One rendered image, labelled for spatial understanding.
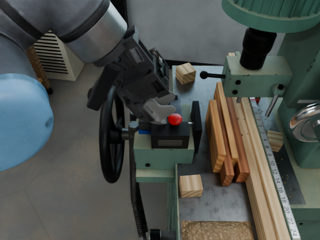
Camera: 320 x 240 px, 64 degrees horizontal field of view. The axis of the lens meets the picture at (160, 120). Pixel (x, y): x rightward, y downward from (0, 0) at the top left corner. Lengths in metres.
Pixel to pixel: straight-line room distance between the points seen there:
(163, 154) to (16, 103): 0.40
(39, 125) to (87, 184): 1.40
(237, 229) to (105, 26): 0.42
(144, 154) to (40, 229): 1.13
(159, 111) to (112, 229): 1.10
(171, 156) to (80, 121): 1.42
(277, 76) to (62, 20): 0.44
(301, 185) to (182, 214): 0.36
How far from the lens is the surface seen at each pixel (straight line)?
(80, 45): 0.38
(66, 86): 2.25
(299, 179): 0.80
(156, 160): 0.60
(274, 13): 0.47
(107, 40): 0.38
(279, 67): 0.64
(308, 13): 0.49
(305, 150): 0.78
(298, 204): 0.76
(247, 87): 0.62
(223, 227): 0.53
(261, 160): 0.60
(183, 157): 0.59
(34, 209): 1.69
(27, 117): 0.25
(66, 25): 0.37
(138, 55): 0.41
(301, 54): 0.61
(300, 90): 0.62
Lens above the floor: 1.43
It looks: 50 degrees down
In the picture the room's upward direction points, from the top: straight up
